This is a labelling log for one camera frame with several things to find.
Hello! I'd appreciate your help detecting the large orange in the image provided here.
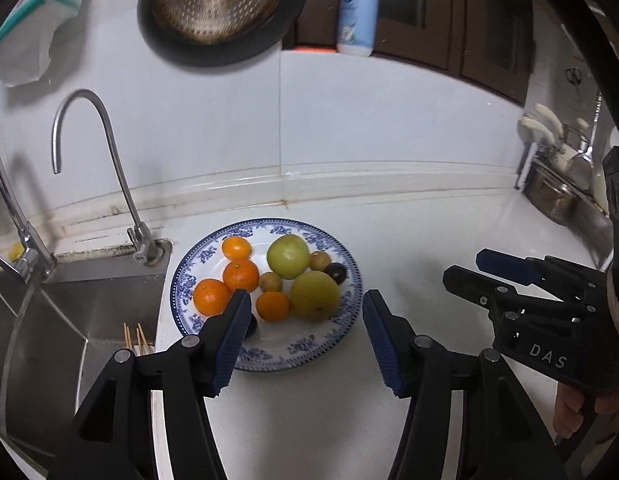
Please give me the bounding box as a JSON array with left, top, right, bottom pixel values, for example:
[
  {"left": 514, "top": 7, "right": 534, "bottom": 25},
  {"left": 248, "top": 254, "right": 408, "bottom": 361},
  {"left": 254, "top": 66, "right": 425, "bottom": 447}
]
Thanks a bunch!
[{"left": 222, "top": 259, "right": 260, "bottom": 292}]

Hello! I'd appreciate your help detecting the small brown kiwi fruit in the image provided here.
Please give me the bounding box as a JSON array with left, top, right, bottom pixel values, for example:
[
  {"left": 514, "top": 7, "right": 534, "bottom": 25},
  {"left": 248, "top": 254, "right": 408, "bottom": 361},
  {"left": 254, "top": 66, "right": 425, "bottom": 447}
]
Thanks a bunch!
[{"left": 259, "top": 272, "right": 284, "bottom": 292}]

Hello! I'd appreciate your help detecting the dark purple plum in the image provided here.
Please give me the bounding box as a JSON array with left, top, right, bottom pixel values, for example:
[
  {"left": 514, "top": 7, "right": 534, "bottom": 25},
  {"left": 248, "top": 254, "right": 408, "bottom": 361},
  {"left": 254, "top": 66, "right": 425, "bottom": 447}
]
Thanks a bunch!
[{"left": 323, "top": 262, "right": 347, "bottom": 285}]

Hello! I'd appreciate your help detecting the yellow-brown pear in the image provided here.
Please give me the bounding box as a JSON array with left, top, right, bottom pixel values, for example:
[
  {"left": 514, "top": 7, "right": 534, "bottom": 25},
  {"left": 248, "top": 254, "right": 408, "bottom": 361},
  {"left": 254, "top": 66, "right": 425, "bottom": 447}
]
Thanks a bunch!
[{"left": 290, "top": 271, "right": 341, "bottom": 322}]

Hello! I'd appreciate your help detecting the small orange tangerine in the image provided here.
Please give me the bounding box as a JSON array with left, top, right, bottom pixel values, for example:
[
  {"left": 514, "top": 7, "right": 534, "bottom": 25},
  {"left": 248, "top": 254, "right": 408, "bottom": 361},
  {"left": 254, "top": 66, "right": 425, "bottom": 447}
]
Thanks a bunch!
[{"left": 221, "top": 236, "right": 252, "bottom": 261}]

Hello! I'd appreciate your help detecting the green apple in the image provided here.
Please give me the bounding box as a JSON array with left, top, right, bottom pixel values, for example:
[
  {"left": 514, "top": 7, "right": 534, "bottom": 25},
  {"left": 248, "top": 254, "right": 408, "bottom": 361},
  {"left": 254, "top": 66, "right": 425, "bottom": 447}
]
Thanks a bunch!
[{"left": 266, "top": 234, "right": 310, "bottom": 280}]

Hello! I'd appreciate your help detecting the medium orange tangerine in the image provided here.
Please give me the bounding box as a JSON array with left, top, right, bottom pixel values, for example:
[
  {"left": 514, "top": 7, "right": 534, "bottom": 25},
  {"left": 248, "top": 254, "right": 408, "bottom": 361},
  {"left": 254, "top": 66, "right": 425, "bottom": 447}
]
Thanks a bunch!
[{"left": 192, "top": 278, "right": 232, "bottom": 318}]

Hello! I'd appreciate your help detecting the right human hand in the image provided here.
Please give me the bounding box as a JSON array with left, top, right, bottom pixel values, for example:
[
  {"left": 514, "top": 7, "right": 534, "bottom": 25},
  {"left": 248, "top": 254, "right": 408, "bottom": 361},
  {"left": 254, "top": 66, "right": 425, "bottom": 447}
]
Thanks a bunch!
[{"left": 552, "top": 384, "right": 619, "bottom": 439}]

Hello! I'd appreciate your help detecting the bamboo chopsticks bundle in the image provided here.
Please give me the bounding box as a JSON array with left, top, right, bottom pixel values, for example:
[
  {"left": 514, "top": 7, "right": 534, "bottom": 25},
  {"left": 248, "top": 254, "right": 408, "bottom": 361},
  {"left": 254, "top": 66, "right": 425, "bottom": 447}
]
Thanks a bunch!
[{"left": 123, "top": 323, "right": 153, "bottom": 356}]

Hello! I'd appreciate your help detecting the blue white porcelain plate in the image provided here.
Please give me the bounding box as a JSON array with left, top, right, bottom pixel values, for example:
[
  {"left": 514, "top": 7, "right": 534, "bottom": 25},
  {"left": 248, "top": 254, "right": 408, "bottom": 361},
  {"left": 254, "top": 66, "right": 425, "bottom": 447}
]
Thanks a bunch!
[{"left": 170, "top": 218, "right": 363, "bottom": 373}]

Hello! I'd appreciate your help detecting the thin gooseneck faucet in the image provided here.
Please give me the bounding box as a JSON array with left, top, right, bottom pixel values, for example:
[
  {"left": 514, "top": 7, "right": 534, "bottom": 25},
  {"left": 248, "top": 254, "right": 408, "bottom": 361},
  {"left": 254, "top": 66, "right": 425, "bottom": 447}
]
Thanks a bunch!
[{"left": 49, "top": 88, "right": 165, "bottom": 266}]

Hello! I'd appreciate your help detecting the stainless steel sink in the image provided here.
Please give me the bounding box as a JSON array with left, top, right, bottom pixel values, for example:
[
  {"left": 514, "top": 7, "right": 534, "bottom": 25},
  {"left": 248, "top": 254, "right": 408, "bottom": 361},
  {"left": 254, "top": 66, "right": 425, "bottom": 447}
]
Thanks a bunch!
[{"left": 0, "top": 256, "right": 168, "bottom": 467}]

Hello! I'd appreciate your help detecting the large chrome faucet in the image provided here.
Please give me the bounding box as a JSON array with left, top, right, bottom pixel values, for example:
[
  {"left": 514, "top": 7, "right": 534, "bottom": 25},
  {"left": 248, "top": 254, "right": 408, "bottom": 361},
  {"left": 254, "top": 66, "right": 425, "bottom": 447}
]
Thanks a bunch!
[{"left": 0, "top": 159, "right": 57, "bottom": 284}]

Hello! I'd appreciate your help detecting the white blue lotion bottle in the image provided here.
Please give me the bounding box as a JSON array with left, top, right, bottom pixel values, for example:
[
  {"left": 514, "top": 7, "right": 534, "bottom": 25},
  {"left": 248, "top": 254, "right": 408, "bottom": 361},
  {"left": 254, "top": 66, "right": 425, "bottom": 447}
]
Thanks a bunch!
[{"left": 337, "top": 0, "right": 379, "bottom": 58}]

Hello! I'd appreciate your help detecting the black frying pan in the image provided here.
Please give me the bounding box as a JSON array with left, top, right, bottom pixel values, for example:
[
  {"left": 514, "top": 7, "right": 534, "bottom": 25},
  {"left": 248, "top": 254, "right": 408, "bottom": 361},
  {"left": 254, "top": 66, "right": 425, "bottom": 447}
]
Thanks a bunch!
[{"left": 137, "top": 0, "right": 306, "bottom": 68}]

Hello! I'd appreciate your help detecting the teal white tissue box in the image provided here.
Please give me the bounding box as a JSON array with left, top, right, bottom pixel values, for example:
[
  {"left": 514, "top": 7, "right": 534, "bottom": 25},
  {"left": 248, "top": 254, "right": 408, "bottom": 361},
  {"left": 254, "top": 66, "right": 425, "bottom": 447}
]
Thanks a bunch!
[{"left": 0, "top": 0, "right": 83, "bottom": 88}]

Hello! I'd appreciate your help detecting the white handled knife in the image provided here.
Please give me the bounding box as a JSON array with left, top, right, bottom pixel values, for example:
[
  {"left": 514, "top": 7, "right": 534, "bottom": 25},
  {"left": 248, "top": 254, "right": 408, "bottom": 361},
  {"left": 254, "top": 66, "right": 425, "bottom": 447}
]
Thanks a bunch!
[
  {"left": 534, "top": 103, "right": 564, "bottom": 138},
  {"left": 519, "top": 116, "right": 556, "bottom": 146}
]

